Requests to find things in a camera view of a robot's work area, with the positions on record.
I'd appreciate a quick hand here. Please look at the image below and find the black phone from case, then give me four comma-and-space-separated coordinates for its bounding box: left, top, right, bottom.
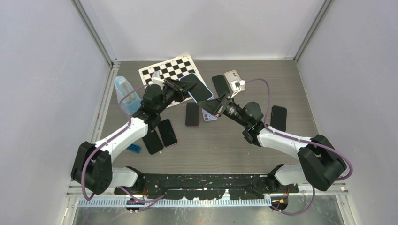
212, 75, 231, 97

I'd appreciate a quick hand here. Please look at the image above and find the lilac cased phone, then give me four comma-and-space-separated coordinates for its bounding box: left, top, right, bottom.
201, 108, 218, 122

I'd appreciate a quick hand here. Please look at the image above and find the dark phone from lilac case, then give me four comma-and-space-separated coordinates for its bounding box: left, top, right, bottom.
185, 102, 199, 127

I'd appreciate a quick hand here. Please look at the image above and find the purple edged phone from case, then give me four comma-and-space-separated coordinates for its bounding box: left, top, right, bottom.
158, 119, 178, 147

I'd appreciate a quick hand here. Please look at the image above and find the light blue cased phone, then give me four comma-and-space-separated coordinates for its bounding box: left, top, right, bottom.
179, 73, 214, 103

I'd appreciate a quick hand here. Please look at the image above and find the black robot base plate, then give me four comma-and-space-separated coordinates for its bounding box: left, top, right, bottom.
115, 173, 299, 200

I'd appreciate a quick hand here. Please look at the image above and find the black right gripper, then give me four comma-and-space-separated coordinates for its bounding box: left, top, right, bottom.
197, 92, 250, 128

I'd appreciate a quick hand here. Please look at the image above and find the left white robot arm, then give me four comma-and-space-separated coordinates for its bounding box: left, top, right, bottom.
71, 78, 197, 200

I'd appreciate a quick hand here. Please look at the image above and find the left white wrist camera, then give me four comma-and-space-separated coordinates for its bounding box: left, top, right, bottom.
151, 71, 164, 89

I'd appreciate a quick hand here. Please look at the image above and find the black white chessboard mat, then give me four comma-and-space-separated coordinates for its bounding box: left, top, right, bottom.
138, 52, 203, 108

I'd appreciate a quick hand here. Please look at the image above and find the blue toy brick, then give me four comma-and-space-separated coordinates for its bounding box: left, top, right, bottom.
126, 144, 141, 154

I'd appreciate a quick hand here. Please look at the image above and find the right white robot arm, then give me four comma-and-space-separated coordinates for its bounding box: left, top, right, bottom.
198, 94, 348, 192

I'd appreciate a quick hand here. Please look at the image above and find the beige phone case with ring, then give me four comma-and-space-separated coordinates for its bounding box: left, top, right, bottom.
224, 70, 242, 92

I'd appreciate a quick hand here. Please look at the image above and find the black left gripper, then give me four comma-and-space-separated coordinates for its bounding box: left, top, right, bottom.
156, 78, 197, 115

